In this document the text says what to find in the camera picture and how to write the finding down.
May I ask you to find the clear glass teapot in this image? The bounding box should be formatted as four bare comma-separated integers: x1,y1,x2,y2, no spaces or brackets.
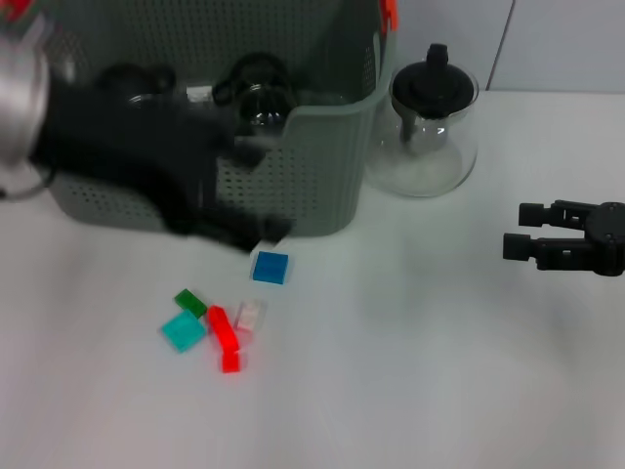
363,63,480,198

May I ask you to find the left gripper cable with connector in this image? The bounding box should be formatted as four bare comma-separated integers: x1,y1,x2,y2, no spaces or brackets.
0,165,56,202

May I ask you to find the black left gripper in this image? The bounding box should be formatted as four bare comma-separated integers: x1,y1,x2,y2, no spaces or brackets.
31,85,295,254

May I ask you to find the blue square toy brick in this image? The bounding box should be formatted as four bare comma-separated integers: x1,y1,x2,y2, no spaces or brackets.
251,250,292,285

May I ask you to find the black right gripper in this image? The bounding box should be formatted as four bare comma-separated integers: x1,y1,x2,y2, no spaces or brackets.
502,198,625,278

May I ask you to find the green toy brick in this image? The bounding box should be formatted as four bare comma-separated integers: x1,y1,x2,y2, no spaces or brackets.
174,287,209,319

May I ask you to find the teal toy brick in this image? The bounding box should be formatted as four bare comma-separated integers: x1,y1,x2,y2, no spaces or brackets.
159,308,209,354

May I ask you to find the white toy brick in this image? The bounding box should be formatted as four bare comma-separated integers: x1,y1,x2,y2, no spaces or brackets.
185,85,216,104
232,298,269,335

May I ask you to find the grey perforated storage basket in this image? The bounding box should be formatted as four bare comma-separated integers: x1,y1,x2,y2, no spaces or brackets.
0,0,399,240

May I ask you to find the large red toy brick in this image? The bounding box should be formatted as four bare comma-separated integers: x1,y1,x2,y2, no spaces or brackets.
212,321,242,354

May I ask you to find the black teapot lid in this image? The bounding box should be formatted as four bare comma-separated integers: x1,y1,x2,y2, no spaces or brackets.
392,42,478,157

